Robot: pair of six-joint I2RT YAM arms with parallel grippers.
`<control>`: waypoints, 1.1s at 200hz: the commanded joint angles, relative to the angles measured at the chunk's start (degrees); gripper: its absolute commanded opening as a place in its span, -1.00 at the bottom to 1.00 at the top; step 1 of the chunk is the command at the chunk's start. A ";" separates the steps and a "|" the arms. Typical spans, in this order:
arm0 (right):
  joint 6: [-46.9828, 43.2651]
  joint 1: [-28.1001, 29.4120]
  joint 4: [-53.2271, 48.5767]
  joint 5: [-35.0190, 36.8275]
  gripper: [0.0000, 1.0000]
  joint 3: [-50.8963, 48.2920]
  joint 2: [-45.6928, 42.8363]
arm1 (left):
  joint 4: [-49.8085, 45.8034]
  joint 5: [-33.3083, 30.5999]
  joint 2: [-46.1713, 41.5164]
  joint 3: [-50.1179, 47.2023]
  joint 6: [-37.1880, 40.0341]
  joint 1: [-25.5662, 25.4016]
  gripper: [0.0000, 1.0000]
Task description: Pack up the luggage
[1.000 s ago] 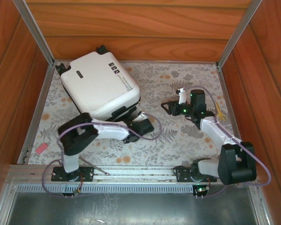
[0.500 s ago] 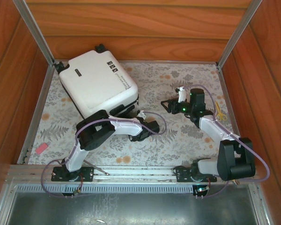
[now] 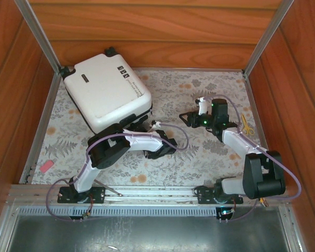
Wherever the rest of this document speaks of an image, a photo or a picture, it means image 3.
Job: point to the white hard-shell suitcase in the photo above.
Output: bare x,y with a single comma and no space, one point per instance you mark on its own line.
105,89

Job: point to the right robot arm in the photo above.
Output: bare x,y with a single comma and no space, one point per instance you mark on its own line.
239,141

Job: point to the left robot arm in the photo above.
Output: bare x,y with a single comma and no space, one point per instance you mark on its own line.
141,140

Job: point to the floral tablecloth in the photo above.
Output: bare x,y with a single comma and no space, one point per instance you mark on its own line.
173,173

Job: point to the yellow scissors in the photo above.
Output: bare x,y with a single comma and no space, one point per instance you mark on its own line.
248,127

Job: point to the thin metal rod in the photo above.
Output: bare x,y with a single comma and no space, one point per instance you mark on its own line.
107,188

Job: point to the small circuit board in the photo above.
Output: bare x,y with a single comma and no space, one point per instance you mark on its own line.
225,213
86,214

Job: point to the galvanised metal sheet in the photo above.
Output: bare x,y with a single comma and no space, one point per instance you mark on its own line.
147,233

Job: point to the yellow utility knife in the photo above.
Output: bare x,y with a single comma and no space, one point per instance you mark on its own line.
264,202

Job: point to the pink eraser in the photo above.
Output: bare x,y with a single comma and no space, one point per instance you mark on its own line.
46,166

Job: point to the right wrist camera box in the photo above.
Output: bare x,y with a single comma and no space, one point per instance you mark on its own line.
203,106

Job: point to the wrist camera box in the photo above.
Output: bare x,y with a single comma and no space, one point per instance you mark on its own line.
155,126
203,106

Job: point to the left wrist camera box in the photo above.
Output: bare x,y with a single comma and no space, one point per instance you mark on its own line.
155,126

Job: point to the aluminium back rail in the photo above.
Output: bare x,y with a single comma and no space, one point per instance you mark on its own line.
199,69

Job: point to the aluminium mounting rail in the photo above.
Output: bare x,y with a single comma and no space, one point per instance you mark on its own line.
152,193

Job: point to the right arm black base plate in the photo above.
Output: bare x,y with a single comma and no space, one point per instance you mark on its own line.
204,195

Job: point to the aluminium side rail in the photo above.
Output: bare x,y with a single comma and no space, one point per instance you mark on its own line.
273,176
29,162

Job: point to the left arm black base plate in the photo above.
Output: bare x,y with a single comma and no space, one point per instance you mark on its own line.
97,194

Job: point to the aluminium frame post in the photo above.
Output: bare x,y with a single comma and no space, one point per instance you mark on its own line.
265,34
39,34

